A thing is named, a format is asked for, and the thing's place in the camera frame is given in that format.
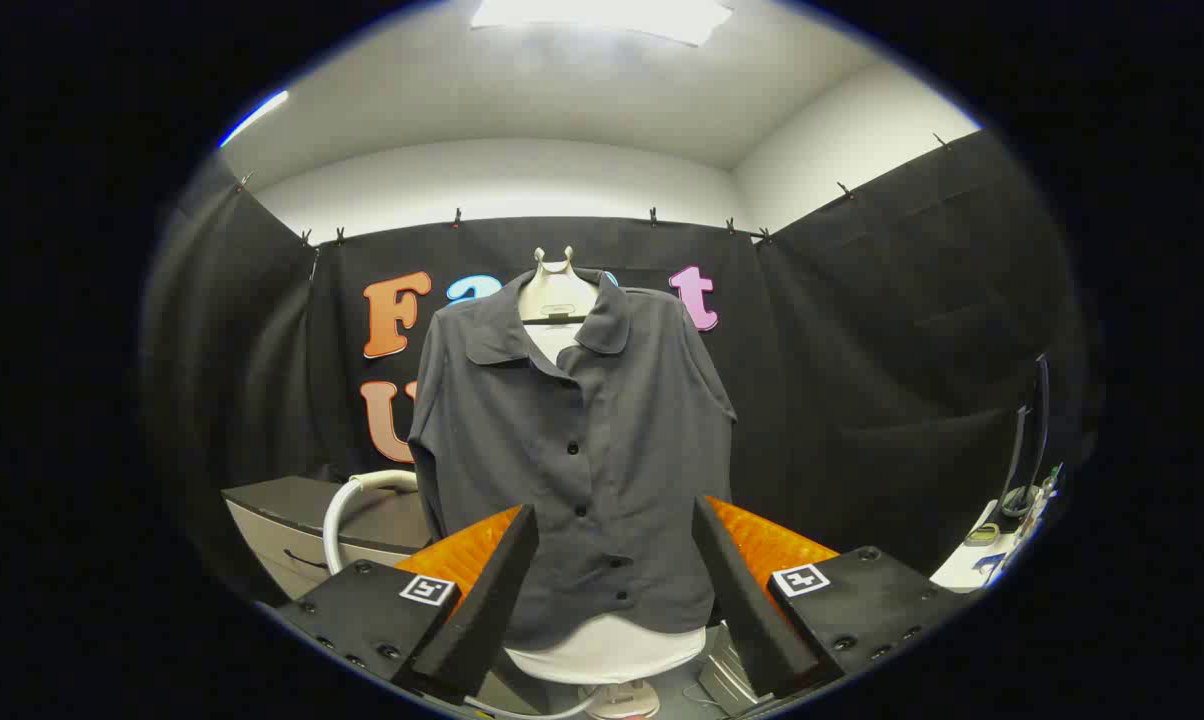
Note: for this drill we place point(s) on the grey drawer cabinet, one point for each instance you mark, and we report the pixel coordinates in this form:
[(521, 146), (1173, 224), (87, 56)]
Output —
[(282, 545)]

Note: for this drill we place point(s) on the ceiling light panel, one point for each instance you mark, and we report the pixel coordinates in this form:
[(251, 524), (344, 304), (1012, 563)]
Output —
[(602, 15)]

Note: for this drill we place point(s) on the grey ribbed block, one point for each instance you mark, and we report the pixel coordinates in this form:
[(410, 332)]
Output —
[(727, 675)]

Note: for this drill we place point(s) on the row of black clips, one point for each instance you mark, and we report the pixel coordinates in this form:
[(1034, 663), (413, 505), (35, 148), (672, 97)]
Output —
[(456, 218)]

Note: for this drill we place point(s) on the black backdrop cloth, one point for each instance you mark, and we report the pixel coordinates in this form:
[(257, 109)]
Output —
[(862, 350)]

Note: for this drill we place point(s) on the ceiling light strip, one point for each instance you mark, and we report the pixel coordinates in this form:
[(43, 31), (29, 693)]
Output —
[(257, 115)]

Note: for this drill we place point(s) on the grey button shirt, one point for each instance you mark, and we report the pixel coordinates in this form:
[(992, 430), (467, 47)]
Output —
[(522, 450)]

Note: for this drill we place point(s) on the white ironing board form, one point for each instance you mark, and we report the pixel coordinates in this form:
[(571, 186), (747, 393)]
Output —
[(602, 655)]

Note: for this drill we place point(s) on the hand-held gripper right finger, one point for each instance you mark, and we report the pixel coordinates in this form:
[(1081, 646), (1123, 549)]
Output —
[(752, 610)]

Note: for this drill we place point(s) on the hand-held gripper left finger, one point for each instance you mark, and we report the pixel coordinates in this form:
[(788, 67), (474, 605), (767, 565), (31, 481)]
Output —
[(482, 610)]

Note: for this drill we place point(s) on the white side table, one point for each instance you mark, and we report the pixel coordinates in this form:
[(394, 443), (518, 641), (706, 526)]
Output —
[(962, 570)]

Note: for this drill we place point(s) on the small olive desk object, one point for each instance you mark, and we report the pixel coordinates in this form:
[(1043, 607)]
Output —
[(982, 535)]

